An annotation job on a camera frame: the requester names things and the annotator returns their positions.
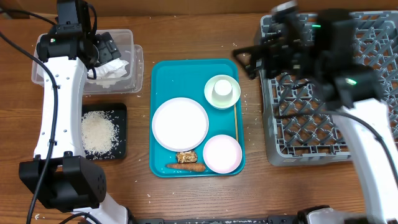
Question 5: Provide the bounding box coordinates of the white tissue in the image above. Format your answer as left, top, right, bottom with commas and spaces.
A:
87, 58, 129, 88

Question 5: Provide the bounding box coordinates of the pale green cup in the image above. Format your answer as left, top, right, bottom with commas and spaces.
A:
213, 79, 233, 101

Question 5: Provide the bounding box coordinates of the pale green bowl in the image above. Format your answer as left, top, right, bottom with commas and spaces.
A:
204, 75, 241, 110

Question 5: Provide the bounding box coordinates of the wooden chopstick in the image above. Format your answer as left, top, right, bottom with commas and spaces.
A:
234, 104, 239, 142

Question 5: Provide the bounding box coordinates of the white rice pile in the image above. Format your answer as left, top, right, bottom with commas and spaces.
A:
81, 111, 119, 156

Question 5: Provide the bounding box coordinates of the small white plate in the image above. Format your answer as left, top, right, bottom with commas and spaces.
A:
203, 134, 243, 174

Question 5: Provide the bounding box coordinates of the large white plate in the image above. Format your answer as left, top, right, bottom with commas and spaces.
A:
152, 97, 210, 152

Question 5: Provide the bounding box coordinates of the brown nut bar piece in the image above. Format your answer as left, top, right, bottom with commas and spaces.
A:
176, 151, 198, 164

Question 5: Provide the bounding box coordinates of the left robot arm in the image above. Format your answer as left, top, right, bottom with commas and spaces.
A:
19, 1, 134, 223

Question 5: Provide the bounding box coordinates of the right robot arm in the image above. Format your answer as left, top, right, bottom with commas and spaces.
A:
232, 2, 397, 223

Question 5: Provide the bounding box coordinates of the grey dishwasher rack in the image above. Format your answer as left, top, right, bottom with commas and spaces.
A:
258, 11, 397, 166

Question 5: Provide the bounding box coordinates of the clear plastic bin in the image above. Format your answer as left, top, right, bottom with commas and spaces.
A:
32, 29, 143, 103

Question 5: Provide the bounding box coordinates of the black rectangular tray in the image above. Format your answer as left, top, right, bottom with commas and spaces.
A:
82, 103, 127, 161

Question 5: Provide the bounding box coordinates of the teal plastic serving tray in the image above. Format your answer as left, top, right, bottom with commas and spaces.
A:
149, 58, 245, 178

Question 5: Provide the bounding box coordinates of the orange carrot piece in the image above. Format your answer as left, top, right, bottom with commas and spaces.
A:
166, 163, 206, 172

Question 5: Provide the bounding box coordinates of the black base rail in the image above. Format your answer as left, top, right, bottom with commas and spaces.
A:
136, 215, 298, 224

